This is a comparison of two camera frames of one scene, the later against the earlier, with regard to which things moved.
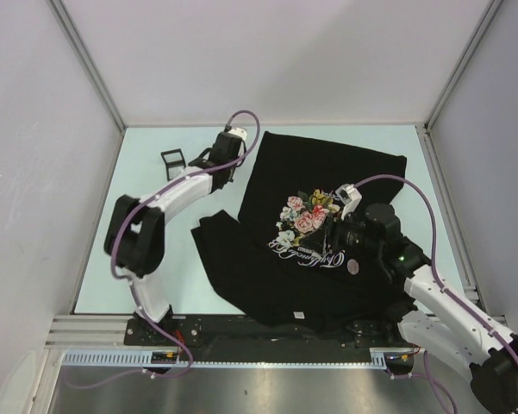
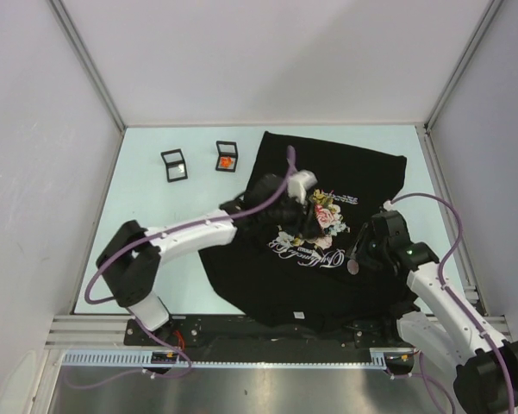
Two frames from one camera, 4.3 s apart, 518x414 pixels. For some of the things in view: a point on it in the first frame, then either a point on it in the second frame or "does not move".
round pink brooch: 352,266 does not move
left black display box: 175,162 does not move
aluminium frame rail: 88,330 does not move
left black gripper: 234,162 to 304,223
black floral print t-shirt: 267,260 does not move
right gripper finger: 320,239 to 356,247
